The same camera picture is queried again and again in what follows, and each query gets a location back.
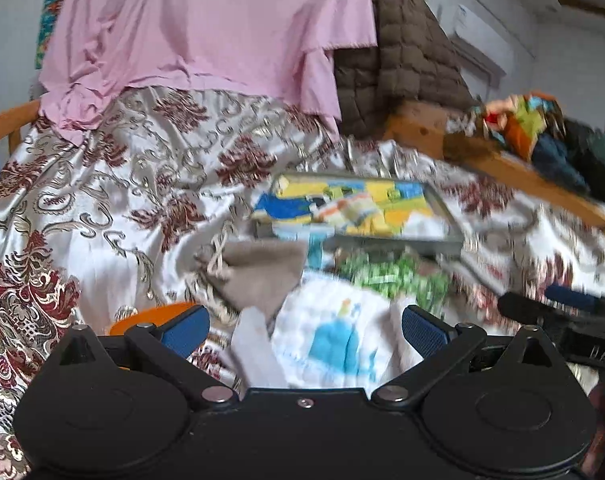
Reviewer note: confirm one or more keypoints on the grey tray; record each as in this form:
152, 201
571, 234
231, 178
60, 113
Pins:
447, 220

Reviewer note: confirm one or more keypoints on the teal patterned cloth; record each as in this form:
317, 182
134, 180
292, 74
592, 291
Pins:
50, 25

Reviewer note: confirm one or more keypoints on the brown quilted jacket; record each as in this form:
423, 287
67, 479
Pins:
407, 60

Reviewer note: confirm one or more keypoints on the yellow blue cartoon cloth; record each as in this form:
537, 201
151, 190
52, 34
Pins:
287, 207

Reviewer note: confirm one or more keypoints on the brown bag with white print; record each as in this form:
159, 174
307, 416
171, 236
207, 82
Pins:
470, 147

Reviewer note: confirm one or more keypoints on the orange striped cloth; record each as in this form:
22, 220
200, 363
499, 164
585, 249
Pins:
347, 212

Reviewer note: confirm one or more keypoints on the white cloth with blue print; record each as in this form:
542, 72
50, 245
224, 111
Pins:
332, 310

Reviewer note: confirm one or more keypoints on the orange bowl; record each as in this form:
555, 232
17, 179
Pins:
142, 316

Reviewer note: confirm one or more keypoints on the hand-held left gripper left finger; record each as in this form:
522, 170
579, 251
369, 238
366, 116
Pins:
185, 330

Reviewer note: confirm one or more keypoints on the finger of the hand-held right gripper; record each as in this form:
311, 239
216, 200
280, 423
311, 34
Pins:
572, 297
524, 307

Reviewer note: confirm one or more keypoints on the light blue printed cloth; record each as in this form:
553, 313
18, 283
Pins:
302, 242

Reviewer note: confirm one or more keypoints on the wooden bed frame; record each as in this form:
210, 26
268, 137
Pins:
422, 130

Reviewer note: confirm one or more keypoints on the white air conditioner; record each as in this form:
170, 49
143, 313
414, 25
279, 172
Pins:
482, 40

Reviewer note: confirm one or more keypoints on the pink sheet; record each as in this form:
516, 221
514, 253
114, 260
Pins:
207, 20

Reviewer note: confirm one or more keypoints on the floral satin bedspread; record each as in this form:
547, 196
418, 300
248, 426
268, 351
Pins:
107, 200

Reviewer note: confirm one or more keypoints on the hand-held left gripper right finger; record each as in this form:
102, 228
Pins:
425, 331

